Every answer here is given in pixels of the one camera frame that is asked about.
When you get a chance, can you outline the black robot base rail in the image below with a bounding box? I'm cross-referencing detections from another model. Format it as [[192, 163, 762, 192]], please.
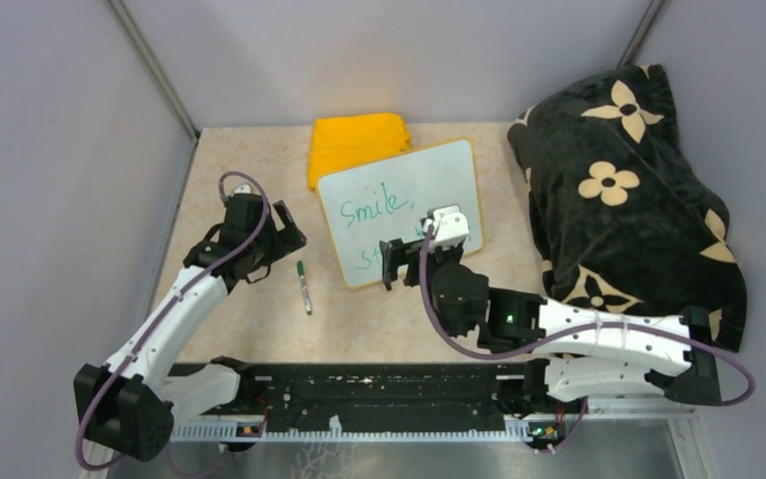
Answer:
[[194, 360, 586, 451]]

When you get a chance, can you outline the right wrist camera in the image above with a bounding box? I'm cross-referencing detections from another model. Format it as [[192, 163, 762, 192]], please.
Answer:
[[421, 204, 470, 251]]

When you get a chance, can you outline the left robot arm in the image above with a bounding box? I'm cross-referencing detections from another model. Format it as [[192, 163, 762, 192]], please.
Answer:
[[73, 193, 307, 462]]

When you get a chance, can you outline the right metal corner post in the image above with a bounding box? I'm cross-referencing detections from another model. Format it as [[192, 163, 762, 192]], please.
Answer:
[[616, 0, 670, 68]]

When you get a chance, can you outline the folded yellow cloth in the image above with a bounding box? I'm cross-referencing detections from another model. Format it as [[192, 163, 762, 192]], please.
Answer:
[[307, 112, 412, 192]]

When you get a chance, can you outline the left metal corner post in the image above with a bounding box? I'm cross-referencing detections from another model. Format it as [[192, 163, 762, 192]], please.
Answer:
[[104, 0, 200, 142]]

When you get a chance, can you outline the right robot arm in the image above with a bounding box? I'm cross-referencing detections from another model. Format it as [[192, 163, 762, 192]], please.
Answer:
[[379, 239, 723, 411]]

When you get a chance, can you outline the black floral blanket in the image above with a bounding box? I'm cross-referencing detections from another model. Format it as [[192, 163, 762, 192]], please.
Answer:
[[507, 64, 747, 352]]

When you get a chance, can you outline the yellow-framed whiteboard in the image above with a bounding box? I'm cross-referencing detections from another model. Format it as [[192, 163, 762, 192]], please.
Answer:
[[316, 139, 485, 288]]

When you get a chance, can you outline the metal corner post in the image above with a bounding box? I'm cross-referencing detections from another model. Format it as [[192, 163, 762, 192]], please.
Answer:
[[104, 0, 200, 142], [616, 0, 670, 68]]

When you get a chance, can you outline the green whiteboard marker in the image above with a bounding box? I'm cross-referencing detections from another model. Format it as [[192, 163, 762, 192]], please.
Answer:
[[298, 275, 313, 316]]

